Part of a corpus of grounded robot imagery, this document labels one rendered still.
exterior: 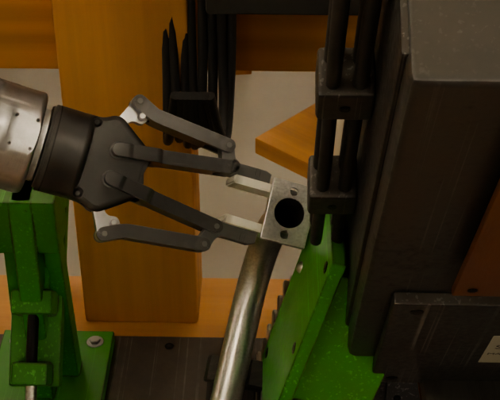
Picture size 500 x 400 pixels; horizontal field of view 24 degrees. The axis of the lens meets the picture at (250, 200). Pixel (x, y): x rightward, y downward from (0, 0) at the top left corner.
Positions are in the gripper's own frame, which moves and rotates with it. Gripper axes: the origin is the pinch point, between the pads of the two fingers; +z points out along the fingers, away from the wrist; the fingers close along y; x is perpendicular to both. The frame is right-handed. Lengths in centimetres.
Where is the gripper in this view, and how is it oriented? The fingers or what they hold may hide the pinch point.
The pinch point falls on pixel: (263, 209)
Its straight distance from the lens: 102.3
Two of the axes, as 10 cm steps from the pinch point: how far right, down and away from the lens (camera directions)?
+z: 9.3, 2.7, 2.3
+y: 2.4, -9.6, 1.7
